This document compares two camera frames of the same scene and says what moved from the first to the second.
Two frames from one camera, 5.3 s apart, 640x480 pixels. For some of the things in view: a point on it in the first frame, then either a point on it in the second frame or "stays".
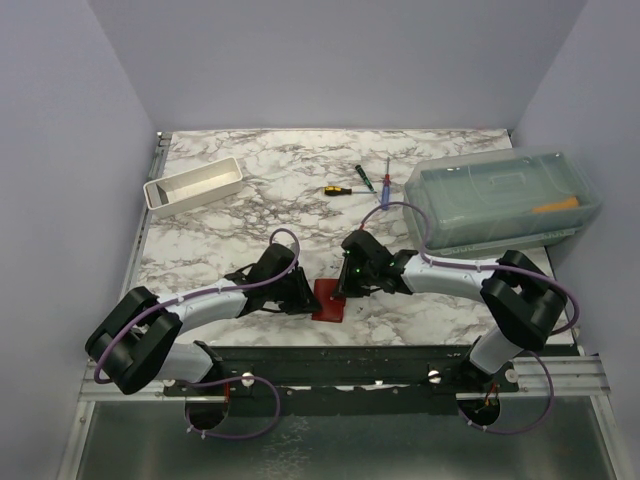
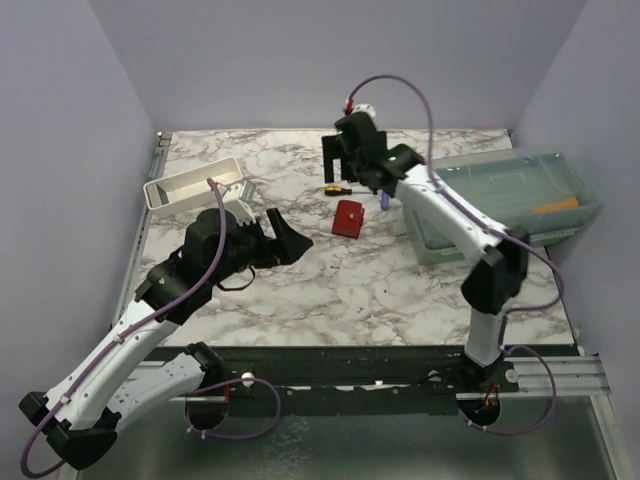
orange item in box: (572, 202) stays
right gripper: (344, 287) to (332, 150)
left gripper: (308, 301) to (283, 250)
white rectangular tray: (194, 186) stays
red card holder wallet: (332, 308) to (348, 219)
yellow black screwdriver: (336, 191) stays
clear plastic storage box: (498, 201) stays
